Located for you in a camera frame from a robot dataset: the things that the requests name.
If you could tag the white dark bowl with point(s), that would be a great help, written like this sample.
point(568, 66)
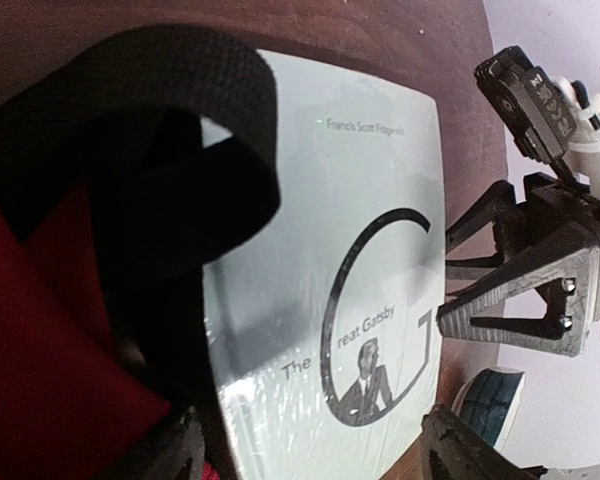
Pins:
point(489, 403)

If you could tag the grey Great Gatsby book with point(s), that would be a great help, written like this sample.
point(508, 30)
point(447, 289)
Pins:
point(321, 328)

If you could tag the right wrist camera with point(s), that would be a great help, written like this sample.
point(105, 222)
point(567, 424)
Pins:
point(553, 121)

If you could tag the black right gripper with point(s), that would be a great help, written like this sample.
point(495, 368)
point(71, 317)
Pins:
point(563, 263)

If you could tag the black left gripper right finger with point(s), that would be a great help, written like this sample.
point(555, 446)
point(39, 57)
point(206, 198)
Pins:
point(450, 450)

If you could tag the red student backpack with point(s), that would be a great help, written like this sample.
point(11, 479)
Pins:
point(122, 174)

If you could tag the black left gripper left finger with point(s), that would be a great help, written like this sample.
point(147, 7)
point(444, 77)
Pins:
point(172, 449)

